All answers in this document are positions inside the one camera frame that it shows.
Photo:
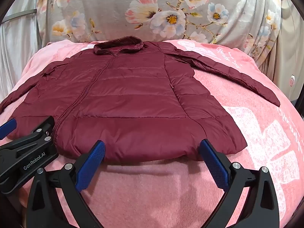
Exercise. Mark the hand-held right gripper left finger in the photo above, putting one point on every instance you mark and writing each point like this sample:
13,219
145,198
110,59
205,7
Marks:
91,163

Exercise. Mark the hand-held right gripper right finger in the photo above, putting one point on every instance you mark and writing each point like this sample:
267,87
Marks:
213,163

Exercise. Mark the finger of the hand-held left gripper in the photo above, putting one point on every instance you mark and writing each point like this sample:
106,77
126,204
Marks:
35,137
7,127

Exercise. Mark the maroon puffer jacket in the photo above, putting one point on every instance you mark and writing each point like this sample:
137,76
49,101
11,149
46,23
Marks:
130,99

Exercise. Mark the pink printed blanket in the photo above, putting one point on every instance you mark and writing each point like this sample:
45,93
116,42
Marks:
154,190

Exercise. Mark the grey curtain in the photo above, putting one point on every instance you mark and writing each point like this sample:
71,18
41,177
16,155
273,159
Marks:
14,52

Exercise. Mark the round pink white device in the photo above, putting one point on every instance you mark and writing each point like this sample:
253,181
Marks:
292,79

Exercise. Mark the white curtain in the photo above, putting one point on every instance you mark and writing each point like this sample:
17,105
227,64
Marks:
287,52

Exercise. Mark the grey floral quilt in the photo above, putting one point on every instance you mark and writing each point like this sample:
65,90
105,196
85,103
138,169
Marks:
106,9

